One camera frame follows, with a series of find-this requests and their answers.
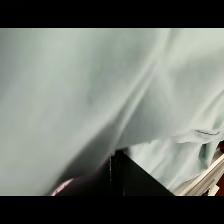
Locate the pale green shirt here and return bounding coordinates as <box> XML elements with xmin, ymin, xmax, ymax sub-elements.
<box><xmin>0</xmin><ymin>27</ymin><xmax>224</xmax><ymax>197</ymax></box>

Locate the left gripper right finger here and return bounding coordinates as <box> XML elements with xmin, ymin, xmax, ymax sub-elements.
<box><xmin>111</xmin><ymin>149</ymin><xmax>175</xmax><ymax>197</ymax></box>

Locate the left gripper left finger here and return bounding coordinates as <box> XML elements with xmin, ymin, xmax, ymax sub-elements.
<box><xmin>51</xmin><ymin>155</ymin><xmax>113</xmax><ymax>197</ymax></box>

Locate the silver frame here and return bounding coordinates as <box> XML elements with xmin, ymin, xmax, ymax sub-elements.
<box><xmin>174</xmin><ymin>153</ymin><xmax>224</xmax><ymax>197</ymax></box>

